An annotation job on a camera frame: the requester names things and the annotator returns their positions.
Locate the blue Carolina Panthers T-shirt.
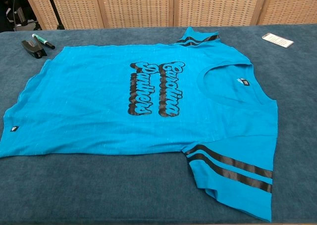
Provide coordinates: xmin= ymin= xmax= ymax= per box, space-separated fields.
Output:
xmin=0 ymin=26 xmax=277 ymax=225

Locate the blue fabric table cover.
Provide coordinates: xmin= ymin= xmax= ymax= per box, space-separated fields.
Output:
xmin=0 ymin=23 xmax=317 ymax=225

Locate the wicker folding screen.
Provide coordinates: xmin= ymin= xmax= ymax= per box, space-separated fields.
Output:
xmin=21 ymin=0 xmax=317 ymax=30

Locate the green marker pen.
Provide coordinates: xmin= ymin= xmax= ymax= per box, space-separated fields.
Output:
xmin=31 ymin=33 xmax=55 ymax=50

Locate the white smartphone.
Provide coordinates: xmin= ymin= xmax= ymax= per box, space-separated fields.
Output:
xmin=262 ymin=32 xmax=295 ymax=48

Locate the black stapler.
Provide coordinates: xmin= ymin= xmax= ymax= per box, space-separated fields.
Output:
xmin=21 ymin=38 xmax=48 ymax=59

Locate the black tripod stand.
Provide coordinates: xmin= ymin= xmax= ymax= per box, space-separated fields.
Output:
xmin=44 ymin=0 xmax=65 ymax=30

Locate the dark background equipment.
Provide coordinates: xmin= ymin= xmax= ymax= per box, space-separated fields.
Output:
xmin=0 ymin=0 xmax=42 ymax=33

